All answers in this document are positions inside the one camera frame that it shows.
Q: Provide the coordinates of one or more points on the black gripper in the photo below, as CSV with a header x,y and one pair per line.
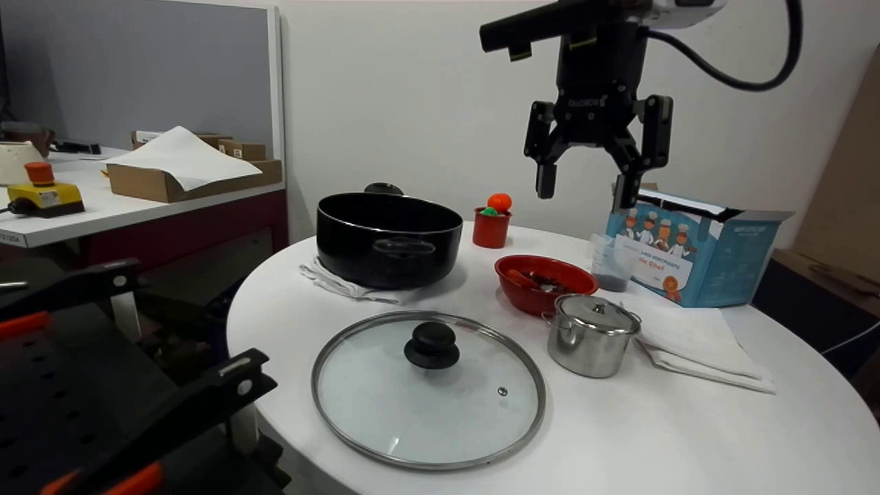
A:
x,y
596,92

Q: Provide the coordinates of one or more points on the small steel pot lid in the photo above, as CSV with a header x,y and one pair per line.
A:
x,y
596,317

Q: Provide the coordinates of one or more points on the black-knobbed glass pot lid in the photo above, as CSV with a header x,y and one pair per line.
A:
x,y
427,387

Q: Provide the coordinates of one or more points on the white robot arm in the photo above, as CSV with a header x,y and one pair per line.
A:
x,y
690,8

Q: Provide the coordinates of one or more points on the red plastic bowl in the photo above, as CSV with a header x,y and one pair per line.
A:
x,y
537,276

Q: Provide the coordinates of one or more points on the small steel pot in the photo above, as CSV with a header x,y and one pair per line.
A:
x,y
588,359

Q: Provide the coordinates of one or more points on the large black cooking pot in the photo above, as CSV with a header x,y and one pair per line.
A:
x,y
387,249

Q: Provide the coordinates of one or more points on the white cloth under pot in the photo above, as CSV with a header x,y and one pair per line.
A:
x,y
347,286

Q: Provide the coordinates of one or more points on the orange toy ball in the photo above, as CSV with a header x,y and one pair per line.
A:
x,y
501,200

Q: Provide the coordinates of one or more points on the clear plastic cup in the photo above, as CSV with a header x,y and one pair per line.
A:
x,y
611,264

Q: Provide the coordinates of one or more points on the green toy in cup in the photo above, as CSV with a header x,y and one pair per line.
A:
x,y
489,210

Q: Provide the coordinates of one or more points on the small red cup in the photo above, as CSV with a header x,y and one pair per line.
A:
x,y
490,232

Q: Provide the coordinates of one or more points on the blue box with chef print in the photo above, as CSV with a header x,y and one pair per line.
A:
x,y
697,255

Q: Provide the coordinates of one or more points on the large brown cardboard sheet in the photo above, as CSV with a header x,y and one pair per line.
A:
x,y
848,181

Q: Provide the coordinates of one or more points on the dark low cabinet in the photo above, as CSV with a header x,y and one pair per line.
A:
x,y
816,302

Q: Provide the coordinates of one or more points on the flat cardboard box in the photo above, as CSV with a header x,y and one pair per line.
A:
x,y
148,181

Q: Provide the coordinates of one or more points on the grey partition panel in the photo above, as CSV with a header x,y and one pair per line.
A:
x,y
138,63

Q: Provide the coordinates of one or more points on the white side desk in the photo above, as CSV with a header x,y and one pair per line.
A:
x,y
119,220

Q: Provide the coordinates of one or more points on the yellow device with red block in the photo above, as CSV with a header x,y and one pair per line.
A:
x,y
46,195

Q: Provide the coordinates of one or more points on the black stand with orange clamps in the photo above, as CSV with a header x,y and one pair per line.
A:
x,y
93,394

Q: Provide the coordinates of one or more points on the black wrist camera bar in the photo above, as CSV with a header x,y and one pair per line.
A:
x,y
540,22

